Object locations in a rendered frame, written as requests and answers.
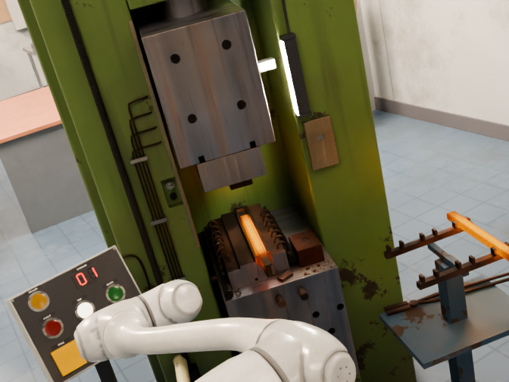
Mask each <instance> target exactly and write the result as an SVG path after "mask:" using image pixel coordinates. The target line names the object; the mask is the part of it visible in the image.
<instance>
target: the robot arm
mask: <svg viewBox="0 0 509 382"><path fill-rule="evenodd" d="M201 306H202V297H201V294H200V292H199V291H198V287H197V286H196V285H195V284H193V283H191V282H189V281H187V280H172V281H170V282H168V283H163V284H161V285H159V286H157V287H155V288H154V289H152V290H149V291H148V292H146V293H143V294H141V295H139V296H136V297H134V298H131V299H126V300H123V301H120V302H117V303H114V304H113V305H109V306H107V307H105V308H103V309H101V310H99V311H97V312H95V313H93V314H91V315H90V316H88V317H87V318H85V319H84V320H83V321H82V322H81V323H80V324H79V325H78V326H77V329H76V330H75V332H74V338H75V340H76V343H77V347H78V350H79V352H80V355H81V358H83V359H85V360H87V361H88V362H104V361H107V360H109V359H110V360H115V359H130V358H132V357H135V356H137V355H138V354H140V355H154V354H167V353H180V352H204V351H217V350H233V351H239V352H243V353H242V354H240V355H237V356H235V357H232V358H231V359H228V360H226V361H225V362H223V363H222V364H220V365H218V366H217V367H216V368H214V369H212V370H211V371H209V372H208V373H207V374H205V375H203V376H202V377H200V378H199V379H198V380H196V381H195V382H355V378H356V367H355V364H354V362H353V360H352V358H351V356H350V355H349V354H348V350H347V349H346V348H345V347H344V346H343V344H342V343H341V342H340V341H339V340H337V339H336V338H335V337H334V336H333V335H331V334H330V333H328V332H326V331H325V330H322V329H320V328H319V327H315V326H313V325H311V324H307V323H304V322H302V321H290V320H286V319H259V318H218V319H212V320H206V321H195V322H190V321H192V320H193V319H194V318H195V317H196V316H197V315H198V313H199V312H200V310H201Z"/></svg>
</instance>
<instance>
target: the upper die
mask: <svg viewBox="0 0 509 382"><path fill-rule="evenodd" d="M250 146H251V148H250V149H246V150H244V151H241V152H237V153H233V154H231V155H226V156H223V157H220V158H215V159H213V160H210V161H205V158H204V156H200V157H198V160H199V162H200V164H195V168H196V170H197V173H198V176H199V179H200V181H201V184H202V187H203V190H204V192H205V193H206V192H209V191H211V190H215V189H219V188H222V187H225V186H229V185H232V184H235V183H240V182H242V181H245V180H250V179H253V178H256V177H260V176H263V175H265V174H267V172H266V168H265V165H264V160H263V155H262V152H261V147H260V146H256V145H255V144H254V143H253V141H252V142H250Z"/></svg>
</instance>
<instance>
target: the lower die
mask: <svg viewBox="0 0 509 382"><path fill-rule="evenodd" d="M241 208H246V210H247V212H248V215H249V217H250V218H251V221H252V223H253V225H254V227H255V229H256V231H257V232H258V236H259V237H260V239H261V242H262V243H263V245H264V248H265V249H266V251H270V256H271V259H272V265H271V267H272V269H273V272H274V274H275V276H277V275H281V274H282V273H283V272H285V271H290V268H289V263H288V259H287V255H286V251H285V249H284V248H283V245H282V244H280V245H279V248H278V249H276V244H277V243H278V242H280V241H279V238H277V239H276V242H275V243H273V239H274V237H275V236H276V233H275V232H274V233H273V237H270V233H271V232H272V231H273V230H274V229H273V227H271V228H270V232H267V228H268V227H269V226H270V225H271V224H270V222H267V226H266V227H265V226H264V224H265V221H266V220H268V218H267V217H265V218H264V221H262V217H263V216H264V215H265V213H264V211H263V212H262V214H261V215H262V216H261V217H260V215H259V214H260V211H261V210H263V209H262V207H261V205H260V203H258V204H255V205H250V206H247V205H244V206H241V207H238V208H234V209H233V211H232V212H230V213H226V214H222V215H221V218H218V219H215V220H212V221H216V222H217V223H218V226H219V228H220V232H221V233H222V237H223V240H224V242H225V244H226V249H227V250H228V253H229V256H230V259H231V261H229V260H228V257H227V256H222V257H221V258H222V260H223V264H224V267H225V269H226V273H227V276H228V278H229V281H230V285H231V287H232V290H234V289H236V288H239V287H243V286H246V285H249V284H251V283H256V282H258V281H261V280H265V279H268V278H270V277H268V278H267V276H266V274H265V272H264V269H263V268H262V265H259V266H258V263H257V259H256V256H255V255H256V253H255V250H254V248H253V246H252V244H251V241H250V239H249V238H248V234H247V233H246V231H245V228H244V226H243V224H242V221H241V219H240V217H239V214H238V212H237V210H239V209H241ZM275 276H273V277H275ZM255 278H257V279H258V280H255Z"/></svg>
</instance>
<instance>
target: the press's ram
mask: <svg viewBox="0 0 509 382"><path fill-rule="evenodd" d="M206 3H207V6H208V7H207V8H206V9H204V10H203V11H199V12H197V13H194V14H190V15H187V16H184V17H178V18H174V19H169V20H162V19H161V17H160V14H159V13H157V14H153V15H149V16H146V17H141V18H138V19H136V22H137V25H138V28H139V33H140V36H141V39H142V44H143V46H144V49H145V53H146V56H147V59H148V63H149V67H150V69H151V74H152V76H153V79H154V82H155V86H156V90H157V92H158V97H159V99H160V103H161V107H162V110H163V112H164V117H165V120H166V122H167V127H168V130H169V133H170V137H171V140H172V143H173V147H174V150H175V153H176V157H177V161H178V163H179V166H180V168H186V167H189V166H192V165H195V164H200V162H199V160H198V157H200V156H204V158H205V161H210V160H213V159H215V158H220V157H223V156H226V155H231V154H233V153H237V152H241V151H244V150H246V149H250V148H251V146H250V142H252V141H253V143H254V144H255V145H256V146H262V145H265V144H268V143H270V142H275V136H274V133H273V127H272V123H271V119H270V114H269V110H268V107H267V100H266V97H265V94H264V88H263V84H262V80H261V75H260V72H263V71H266V70H271V69H274V68H276V63H275V60H274V58H272V57H270V58H265V59H262V60H260V61H257V58H256V54H255V48H254V45H253V41H252V37H251V31H250V28H249V25H248V18H247V15H246V12H245V10H244V9H243V8H240V7H239V6H238V5H236V4H234V3H232V2H231V1H229V0H206Z"/></svg>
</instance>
